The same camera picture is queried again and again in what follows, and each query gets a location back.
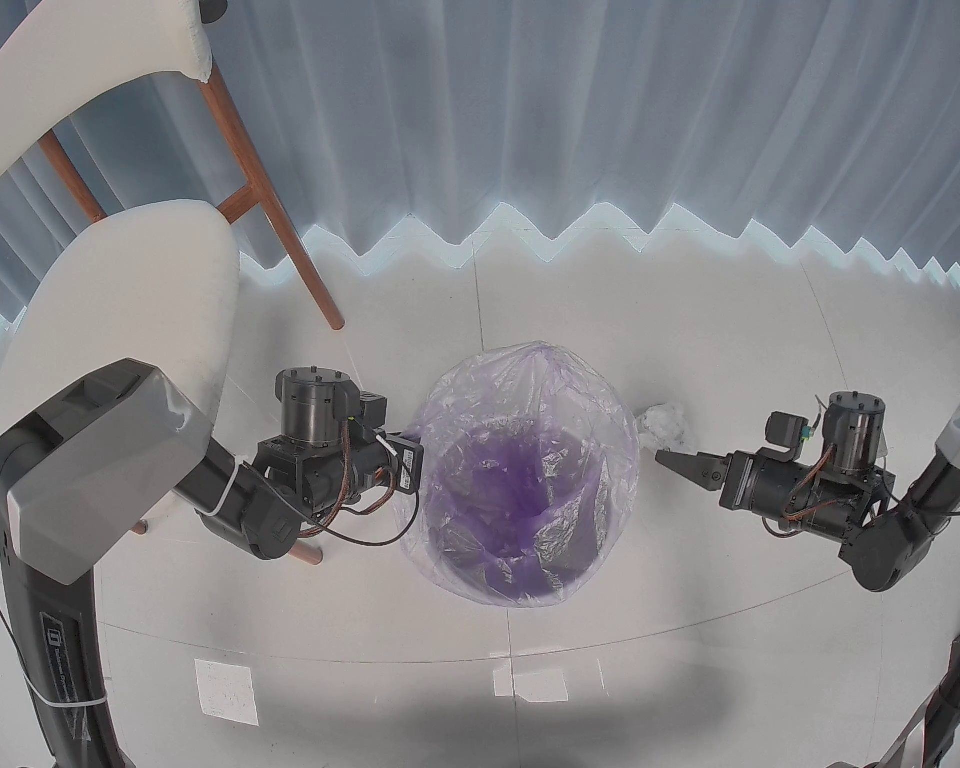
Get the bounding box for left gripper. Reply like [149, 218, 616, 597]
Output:
[351, 433, 426, 498]

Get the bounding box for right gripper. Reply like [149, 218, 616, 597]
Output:
[718, 450, 819, 526]

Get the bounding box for purple plastic bag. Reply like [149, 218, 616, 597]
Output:
[396, 341, 642, 609]

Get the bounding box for white paper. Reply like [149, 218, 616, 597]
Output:
[636, 403, 695, 451]

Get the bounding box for white cushioned wooden chair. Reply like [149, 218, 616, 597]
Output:
[0, 0, 346, 567]

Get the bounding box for pale blue curtain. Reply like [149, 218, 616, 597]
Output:
[0, 0, 960, 331]

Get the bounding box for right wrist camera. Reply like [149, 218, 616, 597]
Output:
[763, 408, 817, 460]

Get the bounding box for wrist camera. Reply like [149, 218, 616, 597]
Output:
[763, 408, 817, 460]
[351, 388, 391, 436]

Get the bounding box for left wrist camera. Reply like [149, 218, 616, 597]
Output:
[351, 388, 391, 436]

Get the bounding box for black cable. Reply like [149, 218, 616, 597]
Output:
[296, 450, 412, 549]

